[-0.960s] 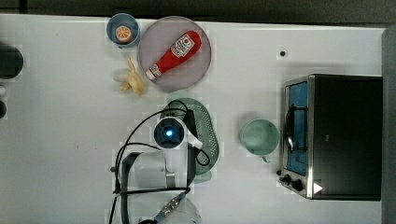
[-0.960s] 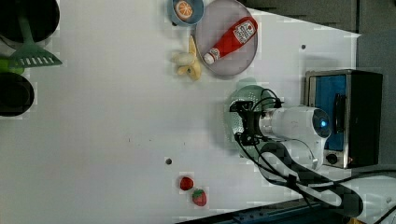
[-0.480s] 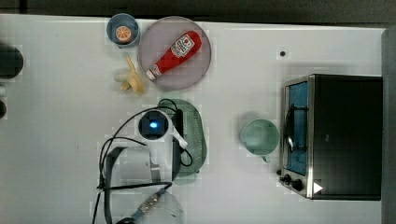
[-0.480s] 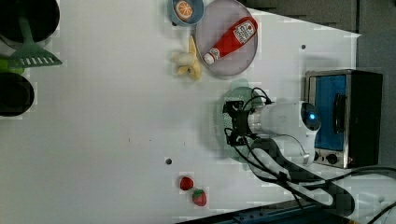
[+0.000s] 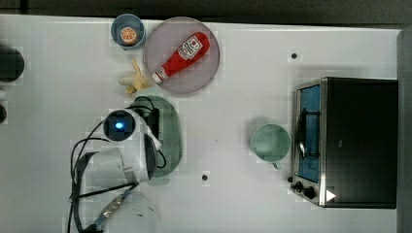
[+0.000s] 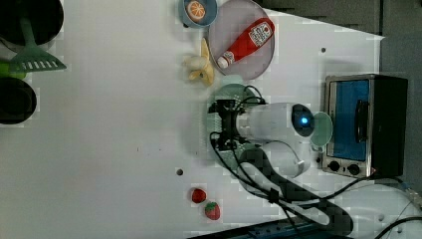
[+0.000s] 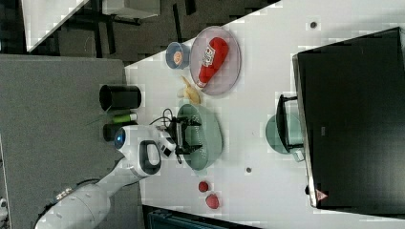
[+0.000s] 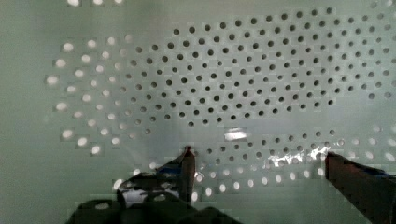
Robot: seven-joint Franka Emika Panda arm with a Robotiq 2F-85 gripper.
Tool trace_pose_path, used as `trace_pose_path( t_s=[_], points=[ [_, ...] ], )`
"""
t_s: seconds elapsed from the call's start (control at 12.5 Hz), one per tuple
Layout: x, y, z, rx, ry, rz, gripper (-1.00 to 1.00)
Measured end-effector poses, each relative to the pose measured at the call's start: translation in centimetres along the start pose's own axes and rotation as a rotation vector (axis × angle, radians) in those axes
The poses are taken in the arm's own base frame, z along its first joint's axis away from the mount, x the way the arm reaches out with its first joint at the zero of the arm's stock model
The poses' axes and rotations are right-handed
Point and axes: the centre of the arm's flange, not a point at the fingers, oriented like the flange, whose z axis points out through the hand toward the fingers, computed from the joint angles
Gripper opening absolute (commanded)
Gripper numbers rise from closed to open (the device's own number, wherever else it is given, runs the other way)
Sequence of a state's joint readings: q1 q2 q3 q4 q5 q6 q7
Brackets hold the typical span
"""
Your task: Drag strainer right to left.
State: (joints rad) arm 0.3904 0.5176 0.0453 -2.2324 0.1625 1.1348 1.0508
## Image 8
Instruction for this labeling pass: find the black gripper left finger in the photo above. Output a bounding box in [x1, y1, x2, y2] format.
[65, 146, 242, 224]

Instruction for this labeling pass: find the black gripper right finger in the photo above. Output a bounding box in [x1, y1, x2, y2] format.
[325, 152, 396, 224]

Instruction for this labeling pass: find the green oval plastic strainer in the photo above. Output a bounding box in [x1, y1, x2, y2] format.
[1, 0, 395, 224]

